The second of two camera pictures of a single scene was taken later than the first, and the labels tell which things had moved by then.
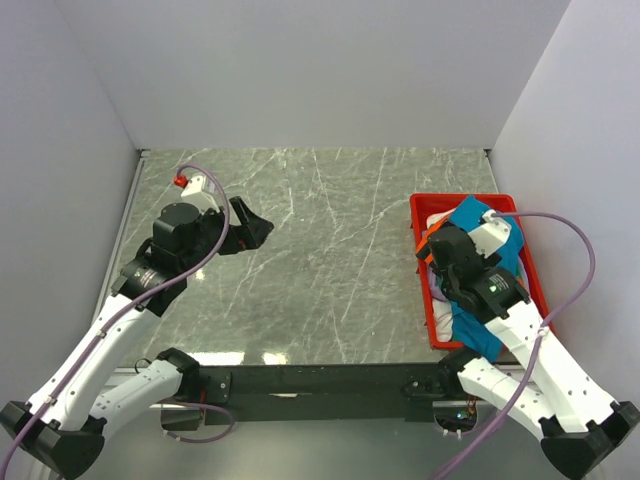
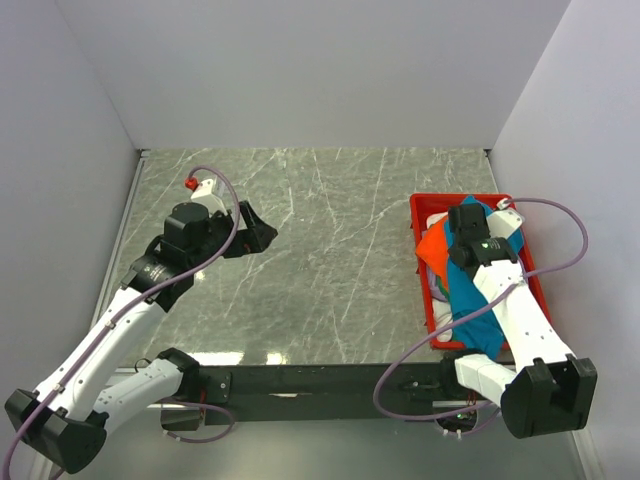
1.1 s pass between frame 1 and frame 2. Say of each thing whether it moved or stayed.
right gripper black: moved
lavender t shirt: stayed
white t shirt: stayed
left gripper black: stayed
